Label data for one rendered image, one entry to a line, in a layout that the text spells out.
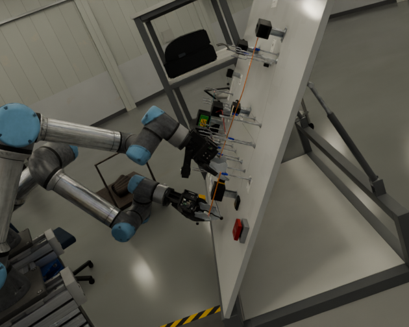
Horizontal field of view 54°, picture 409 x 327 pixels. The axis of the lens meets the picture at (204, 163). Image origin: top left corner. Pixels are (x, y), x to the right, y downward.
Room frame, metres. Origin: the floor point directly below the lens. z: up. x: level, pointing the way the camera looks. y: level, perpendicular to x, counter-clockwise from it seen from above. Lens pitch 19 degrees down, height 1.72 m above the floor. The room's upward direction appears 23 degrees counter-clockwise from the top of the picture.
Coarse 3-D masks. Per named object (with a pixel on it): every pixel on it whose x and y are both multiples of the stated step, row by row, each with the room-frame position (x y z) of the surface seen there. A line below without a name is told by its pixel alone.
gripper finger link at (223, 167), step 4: (212, 164) 1.30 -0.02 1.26; (216, 164) 1.30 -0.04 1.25; (220, 164) 1.30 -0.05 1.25; (224, 164) 1.29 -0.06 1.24; (212, 168) 1.30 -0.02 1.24; (216, 168) 1.30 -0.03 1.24; (220, 168) 1.30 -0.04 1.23; (224, 168) 1.29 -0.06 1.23; (224, 172) 1.29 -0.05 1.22; (216, 176) 1.29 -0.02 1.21; (220, 176) 1.29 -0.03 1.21; (224, 176) 1.30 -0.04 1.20; (228, 180) 1.30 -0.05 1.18
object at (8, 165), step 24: (0, 120) 1.09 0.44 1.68; (24, 120) 1.12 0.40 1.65; (0, 144) 1.10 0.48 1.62; (24, 144) 1.10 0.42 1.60; (0, 168) 1.09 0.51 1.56; (0, 192) 1.07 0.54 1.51; (0, 216) 1.06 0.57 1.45; (0, 240) 1.05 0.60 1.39; (0, 264) 1.01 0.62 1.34; (0, 288) 1.01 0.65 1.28
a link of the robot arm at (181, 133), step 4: (180, 124) 1.34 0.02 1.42; (180, 128) 1.31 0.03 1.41; (184, 128) 1.32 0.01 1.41; (176, 132) 1.30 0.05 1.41; (180, 132) 1.30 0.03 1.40; (184, 132) 1.31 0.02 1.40; (188, 132) 1.33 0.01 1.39; (172, 136) 1.30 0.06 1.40; (176, 136) 1.30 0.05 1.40; (180, 136) 1.30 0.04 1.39; (184, 136) 1.30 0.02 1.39; (168, 140) 1.31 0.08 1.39; (172, 140) 1.30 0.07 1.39; (176, 140) 1.30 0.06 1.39; (180, 140) 1.30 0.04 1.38; (184, 140) 1.30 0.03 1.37; (172, 144) 1.32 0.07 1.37; (176, 144) 1.31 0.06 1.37; (180, 144) 1.31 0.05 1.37
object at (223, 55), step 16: (176, 0) 2.24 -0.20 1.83; (192, 0) 2.77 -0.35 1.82; (224, 0) 2.21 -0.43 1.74; (144, 16) 2.25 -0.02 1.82; (144, 32) 2.25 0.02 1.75; (224, 32) 2.76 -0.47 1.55; (160, 48) 2.80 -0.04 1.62; (224, 48) 2.75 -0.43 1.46; (160, 64) 2.27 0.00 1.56; (208, 64) 2.27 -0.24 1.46; (224, 64) 2.22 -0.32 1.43; (160, 80) 2.25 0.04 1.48; (176, 80) 2.28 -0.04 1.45; (192, 80) 2.24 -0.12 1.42; (176, 112) 2.25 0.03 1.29
